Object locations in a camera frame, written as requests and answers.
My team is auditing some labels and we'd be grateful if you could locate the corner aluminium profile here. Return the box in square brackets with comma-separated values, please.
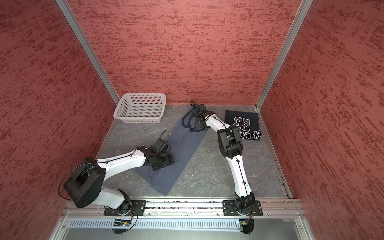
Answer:
[55, 0, 120, 105]
[256, 0, 313, 114]

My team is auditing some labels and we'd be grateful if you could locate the left circuit board with wires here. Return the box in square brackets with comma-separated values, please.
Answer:
[112, 219, 132, 235]

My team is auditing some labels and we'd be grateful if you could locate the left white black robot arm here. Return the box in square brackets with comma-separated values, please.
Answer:
[61, 146, 174, 216]

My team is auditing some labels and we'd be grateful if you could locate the left corner aluminium profile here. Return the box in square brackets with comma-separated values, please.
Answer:
[55, 0, 120, 105]

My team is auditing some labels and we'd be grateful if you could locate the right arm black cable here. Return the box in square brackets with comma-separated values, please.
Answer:
[188, 101, 215, 130]

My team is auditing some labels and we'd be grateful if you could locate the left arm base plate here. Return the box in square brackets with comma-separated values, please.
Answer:
[104, 200, 147, 217]

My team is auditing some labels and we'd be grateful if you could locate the aluminium front rail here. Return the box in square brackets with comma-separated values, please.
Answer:
[61, 197, 305, 218]

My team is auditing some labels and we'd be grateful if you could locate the white plastic laundry basket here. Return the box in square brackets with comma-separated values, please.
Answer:
[114, 93, 167, 124]

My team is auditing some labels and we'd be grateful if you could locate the circuit board with wires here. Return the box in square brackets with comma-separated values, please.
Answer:
[239, 219, 255, 235]
[112, 219, 132, 235]

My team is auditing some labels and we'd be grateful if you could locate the white slotted cable duct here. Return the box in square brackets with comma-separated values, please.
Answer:
[68, 218, 240, 231]

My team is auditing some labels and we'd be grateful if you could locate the right corner aluminium profile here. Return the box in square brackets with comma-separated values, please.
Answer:
[256, 0, 313, 114]

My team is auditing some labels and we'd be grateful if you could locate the right circuit board with wires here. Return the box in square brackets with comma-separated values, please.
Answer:
[239, 219, 255, 235]

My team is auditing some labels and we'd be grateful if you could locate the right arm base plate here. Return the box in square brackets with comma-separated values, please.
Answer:
[222, 200, 264, 217]

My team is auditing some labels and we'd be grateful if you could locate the grey-blue tank top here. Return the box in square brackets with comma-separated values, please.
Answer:
[135, 109, 207, 196]

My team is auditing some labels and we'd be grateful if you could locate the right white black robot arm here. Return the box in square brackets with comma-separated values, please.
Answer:
[196, 112, 256, 216]

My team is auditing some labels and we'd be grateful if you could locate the navy tank top red trim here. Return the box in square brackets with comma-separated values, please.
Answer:
[225, 110, 262, 141]

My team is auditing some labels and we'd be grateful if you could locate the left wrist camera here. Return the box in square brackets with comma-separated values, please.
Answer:
[150, 138, 170, 155]

